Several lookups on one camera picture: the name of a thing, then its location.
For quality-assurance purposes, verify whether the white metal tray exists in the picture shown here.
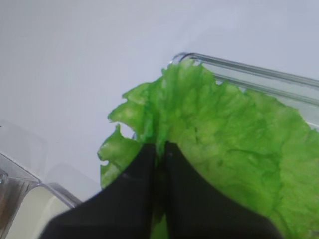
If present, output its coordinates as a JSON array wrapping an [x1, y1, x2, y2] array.
[[5, 183, 81, 239]]

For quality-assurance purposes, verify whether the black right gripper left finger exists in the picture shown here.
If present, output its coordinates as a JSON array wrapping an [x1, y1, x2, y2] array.
[[40, 144, 156, 239]]

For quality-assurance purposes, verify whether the clear lettuce cheese container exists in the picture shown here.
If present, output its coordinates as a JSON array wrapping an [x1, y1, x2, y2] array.
[[171, 52, 319, 130]]

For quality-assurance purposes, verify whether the green lettuce leaf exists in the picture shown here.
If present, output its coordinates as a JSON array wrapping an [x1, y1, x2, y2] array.
[[98, 62, 319, 239]]

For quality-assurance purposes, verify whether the clear meat tomato container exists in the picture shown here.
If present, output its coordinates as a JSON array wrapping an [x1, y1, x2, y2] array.
[[0, 154, 40, 239]]

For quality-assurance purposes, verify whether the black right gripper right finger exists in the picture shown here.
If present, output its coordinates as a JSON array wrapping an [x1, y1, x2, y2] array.
[[164, 142, 283, 239]]

